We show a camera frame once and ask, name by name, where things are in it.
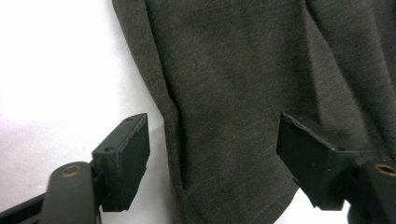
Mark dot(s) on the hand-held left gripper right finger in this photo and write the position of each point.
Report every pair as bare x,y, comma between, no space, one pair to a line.
314,161

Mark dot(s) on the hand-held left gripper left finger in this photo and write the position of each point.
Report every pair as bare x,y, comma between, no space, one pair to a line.
124,165

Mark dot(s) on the dark pleated skirt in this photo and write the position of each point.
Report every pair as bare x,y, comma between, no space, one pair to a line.
233,77

